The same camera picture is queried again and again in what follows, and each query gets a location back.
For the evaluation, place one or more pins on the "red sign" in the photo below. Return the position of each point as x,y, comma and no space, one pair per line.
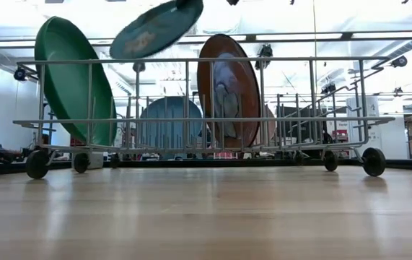
341,136

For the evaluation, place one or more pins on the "black ceiling spotlight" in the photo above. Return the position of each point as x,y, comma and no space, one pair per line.
399,61
264,54
139,67
20,74

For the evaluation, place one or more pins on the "teal patterned plate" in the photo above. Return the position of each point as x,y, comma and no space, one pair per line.
155,32

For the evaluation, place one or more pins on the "black monitor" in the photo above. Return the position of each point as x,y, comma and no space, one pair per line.
286,124

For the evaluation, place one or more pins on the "green plate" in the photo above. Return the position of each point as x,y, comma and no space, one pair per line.
68,90

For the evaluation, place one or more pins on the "black aluminium table frame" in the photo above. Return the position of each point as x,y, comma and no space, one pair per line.
191,163

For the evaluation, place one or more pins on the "brown flower plate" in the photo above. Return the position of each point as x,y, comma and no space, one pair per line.
234,90

